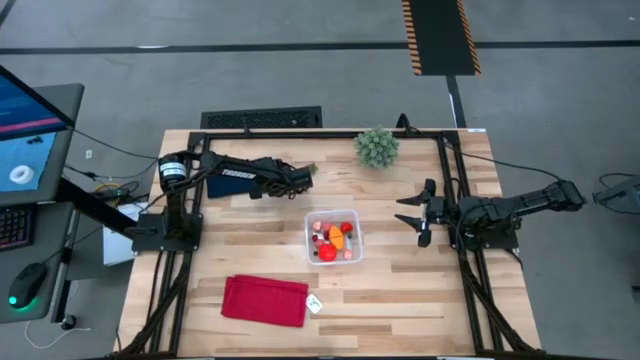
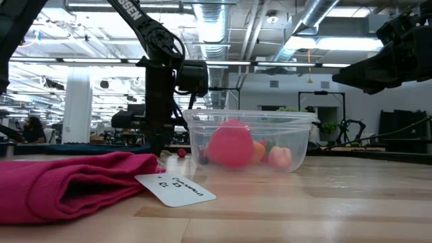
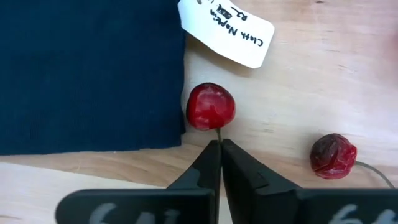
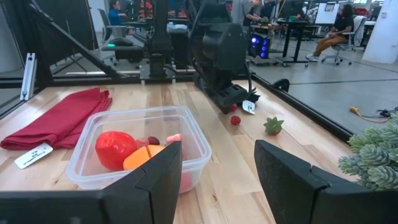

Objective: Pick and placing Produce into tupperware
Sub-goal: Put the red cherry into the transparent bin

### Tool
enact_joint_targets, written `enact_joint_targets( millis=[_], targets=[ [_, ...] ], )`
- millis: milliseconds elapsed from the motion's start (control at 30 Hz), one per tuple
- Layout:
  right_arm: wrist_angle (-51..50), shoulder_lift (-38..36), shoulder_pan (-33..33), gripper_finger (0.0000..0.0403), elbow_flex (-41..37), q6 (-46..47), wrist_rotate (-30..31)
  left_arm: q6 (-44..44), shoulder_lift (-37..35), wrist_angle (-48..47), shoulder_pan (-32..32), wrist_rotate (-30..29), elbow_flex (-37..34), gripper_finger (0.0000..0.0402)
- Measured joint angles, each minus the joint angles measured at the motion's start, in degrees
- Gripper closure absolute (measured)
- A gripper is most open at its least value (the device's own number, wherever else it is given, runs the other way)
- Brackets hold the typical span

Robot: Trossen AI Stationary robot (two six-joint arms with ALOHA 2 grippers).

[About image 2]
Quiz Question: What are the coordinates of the long black cable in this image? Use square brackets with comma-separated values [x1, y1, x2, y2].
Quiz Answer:
[329, 114, 432, 150]

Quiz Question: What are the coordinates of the black cabinet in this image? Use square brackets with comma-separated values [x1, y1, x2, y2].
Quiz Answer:
[378, 109, 429, 153]

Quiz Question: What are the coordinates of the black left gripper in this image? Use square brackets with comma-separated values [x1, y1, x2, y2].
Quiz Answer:
[111, 65, 177, 156]

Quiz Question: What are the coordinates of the navy folded cloth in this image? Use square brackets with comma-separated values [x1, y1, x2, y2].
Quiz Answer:
[13, 142, 153, 156]

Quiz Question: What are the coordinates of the white building column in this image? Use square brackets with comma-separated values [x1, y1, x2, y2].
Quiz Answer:
[62, 66, 94, 144]

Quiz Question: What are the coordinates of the green artificial plant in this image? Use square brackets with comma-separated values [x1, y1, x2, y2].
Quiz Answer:
[275, 106, 310, 114]

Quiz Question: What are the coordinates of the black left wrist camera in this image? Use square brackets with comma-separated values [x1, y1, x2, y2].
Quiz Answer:
[176, 59, 209, 98]

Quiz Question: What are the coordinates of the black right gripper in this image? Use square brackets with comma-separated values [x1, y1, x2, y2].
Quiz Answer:
[332, 11, 432, 95]

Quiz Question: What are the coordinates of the black metal table frame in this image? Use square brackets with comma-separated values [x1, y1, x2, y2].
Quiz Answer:
[305, 146, 432, 166]

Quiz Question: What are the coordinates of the red toy bell pepper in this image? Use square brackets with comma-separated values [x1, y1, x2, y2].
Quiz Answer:
[206, 119, 254, 169]

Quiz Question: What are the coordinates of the white handwritten paper tag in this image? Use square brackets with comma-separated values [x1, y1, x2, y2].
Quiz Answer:
[134, 173, 217, 208]

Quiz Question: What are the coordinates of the red folded cloth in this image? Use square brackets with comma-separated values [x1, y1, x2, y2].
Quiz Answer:
[0, 151, 167, 225]

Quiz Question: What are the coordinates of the silver ventilation duct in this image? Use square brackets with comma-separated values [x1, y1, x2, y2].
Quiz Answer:
[271, 0, 340, 63]
[192, 0, 234, 109]

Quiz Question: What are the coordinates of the background potted plant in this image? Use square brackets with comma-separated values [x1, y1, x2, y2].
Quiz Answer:
[319, 120, 339, 136]

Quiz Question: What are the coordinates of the bright red toy strawberry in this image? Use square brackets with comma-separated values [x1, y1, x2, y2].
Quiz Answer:
[259, 140, 276, 165]

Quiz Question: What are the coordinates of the orange toy fruit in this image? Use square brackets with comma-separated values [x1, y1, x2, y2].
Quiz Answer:
[252, 140, 267, 165]

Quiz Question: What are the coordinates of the person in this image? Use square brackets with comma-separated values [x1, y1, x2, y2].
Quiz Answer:
[22, 116, 47, 145]

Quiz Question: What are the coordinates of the clear plastic tupperware container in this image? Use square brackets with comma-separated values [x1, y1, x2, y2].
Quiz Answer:
[182, 108, 319, 173]

